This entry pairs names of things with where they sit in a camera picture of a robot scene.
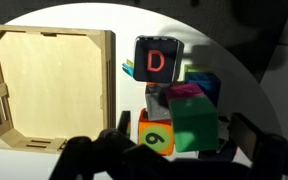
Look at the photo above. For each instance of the square wooden tray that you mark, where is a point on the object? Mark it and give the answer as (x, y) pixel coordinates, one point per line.
(50, 86)

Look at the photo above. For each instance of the lime green block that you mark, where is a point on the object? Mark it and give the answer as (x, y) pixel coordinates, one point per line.
(197, 68)

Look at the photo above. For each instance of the magenta soft block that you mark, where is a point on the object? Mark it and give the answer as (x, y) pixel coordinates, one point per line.
(184, 90)

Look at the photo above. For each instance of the orange block with number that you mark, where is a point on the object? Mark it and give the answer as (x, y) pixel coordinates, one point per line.
(154, 137)

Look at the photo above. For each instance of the black block with letter D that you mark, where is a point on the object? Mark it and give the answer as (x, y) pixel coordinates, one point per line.
(155, 60)

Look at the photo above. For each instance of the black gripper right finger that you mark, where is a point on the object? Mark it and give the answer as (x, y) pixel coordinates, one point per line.
(250, 140)

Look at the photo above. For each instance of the grey soft block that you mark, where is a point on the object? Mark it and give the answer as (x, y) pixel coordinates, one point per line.
(155, 105)

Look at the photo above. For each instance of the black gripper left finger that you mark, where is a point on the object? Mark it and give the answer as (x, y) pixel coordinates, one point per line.
(117, 156)

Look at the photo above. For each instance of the green soft block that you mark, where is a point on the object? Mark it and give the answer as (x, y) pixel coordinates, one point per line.
(194, 125)

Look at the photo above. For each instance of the blue soft block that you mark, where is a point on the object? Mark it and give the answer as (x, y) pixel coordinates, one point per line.
(205, 83)

